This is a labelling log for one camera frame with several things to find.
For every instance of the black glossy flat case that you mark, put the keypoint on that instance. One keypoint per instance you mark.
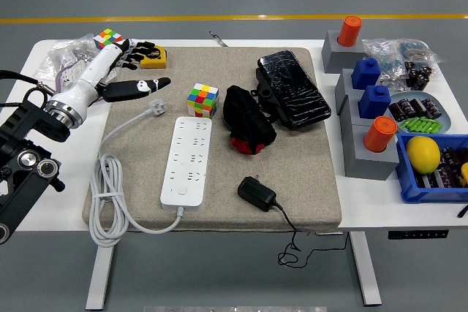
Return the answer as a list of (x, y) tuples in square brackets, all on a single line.
[(292, 85)]

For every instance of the green battery pile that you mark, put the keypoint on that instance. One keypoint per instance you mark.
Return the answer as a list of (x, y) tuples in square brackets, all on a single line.
[(420, 125)]

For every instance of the yellow plastic piece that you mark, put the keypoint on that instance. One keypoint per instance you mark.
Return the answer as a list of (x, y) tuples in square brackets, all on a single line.
[(464, 175)]

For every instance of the blue bottle-shaped block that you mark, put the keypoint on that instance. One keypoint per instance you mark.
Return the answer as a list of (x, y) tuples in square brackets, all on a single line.
[(365, 74), (374, 102)]

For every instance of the black table control panel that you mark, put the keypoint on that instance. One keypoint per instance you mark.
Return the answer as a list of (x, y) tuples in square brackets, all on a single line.
[(417, 235)]

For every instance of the yellow lemon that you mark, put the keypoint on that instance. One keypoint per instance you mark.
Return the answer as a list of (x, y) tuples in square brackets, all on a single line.
[(423, 155)]

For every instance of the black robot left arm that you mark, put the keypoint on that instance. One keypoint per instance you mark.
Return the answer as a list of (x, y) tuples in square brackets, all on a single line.
[(22, 133)]

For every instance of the orange cylinder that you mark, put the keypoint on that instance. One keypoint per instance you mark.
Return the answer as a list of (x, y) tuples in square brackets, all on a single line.
[(349, 32), (380, 133)]

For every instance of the grey pen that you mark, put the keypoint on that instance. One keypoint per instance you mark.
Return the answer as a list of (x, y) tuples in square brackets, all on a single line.
[(218, 38)]

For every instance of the black capacitor cluster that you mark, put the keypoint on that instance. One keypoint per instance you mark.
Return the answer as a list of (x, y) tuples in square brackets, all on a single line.
[(417, 78)]

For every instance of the white table leg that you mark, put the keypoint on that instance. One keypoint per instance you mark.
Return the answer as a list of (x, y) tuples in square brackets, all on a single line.
[(365, 272), (100, 275)]

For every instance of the blue plastic bin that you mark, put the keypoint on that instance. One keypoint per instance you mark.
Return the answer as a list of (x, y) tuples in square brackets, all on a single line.
[(409, 188)]

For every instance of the light blue plate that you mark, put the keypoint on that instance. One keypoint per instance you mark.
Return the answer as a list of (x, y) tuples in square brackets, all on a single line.
[(444, 114)]

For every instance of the clear bag of small screws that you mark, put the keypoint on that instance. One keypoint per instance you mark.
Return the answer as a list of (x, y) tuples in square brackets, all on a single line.
[(393, 80)]

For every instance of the dark brown capacitor pile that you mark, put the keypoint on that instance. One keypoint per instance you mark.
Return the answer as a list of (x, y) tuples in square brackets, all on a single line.
[(444, 177)]

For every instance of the multicoloured puzzle cube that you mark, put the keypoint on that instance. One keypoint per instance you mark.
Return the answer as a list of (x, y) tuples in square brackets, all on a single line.
[(106, 36), (203, 100)]

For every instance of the grey-brown fabric mat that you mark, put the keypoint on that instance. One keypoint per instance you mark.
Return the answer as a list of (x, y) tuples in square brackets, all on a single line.
[(285, 180)]

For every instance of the grey block holder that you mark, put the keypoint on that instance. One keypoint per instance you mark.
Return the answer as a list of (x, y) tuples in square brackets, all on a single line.
[(343, 85), (332, 56), (369, 166), (347, 111)]

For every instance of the clear bag of blue components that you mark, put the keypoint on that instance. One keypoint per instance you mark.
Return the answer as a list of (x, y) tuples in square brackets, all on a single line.
[(417, 49)]

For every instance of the clear bag of white parts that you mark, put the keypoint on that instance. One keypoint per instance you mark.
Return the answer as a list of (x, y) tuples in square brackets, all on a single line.
[(58, 54)]

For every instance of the clear bag of blue parts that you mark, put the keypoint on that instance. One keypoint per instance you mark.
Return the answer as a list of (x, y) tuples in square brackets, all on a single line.
[(384, 56)]

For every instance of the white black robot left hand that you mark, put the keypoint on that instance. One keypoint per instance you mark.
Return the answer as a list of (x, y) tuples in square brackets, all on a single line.
[(91, 71)]

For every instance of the black plastic bracket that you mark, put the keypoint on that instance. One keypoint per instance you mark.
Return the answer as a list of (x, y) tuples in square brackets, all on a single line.
[(265, 94)]

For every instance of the black pen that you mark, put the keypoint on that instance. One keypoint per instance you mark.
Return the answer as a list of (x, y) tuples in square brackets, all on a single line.
[(463, 211)]

